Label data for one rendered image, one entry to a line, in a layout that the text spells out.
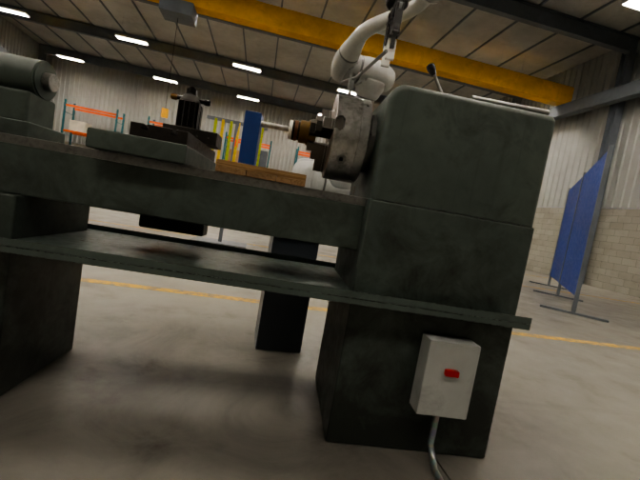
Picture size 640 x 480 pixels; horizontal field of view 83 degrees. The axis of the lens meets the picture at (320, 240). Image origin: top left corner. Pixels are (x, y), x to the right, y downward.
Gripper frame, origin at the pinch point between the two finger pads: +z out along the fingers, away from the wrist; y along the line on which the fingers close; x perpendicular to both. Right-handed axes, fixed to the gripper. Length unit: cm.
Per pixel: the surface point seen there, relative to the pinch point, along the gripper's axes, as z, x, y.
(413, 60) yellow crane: -527, 293, -1007
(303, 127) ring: 26.4, -24.3, -12.6
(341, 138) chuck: 30.8, -10.9, -1.4
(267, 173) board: 47, -34, 0
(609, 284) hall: 71, 938, -841
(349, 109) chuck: 20.0, -9.9, -2.6
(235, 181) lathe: 52, -44, -1
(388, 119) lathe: 23.5, 2.6, 4.9
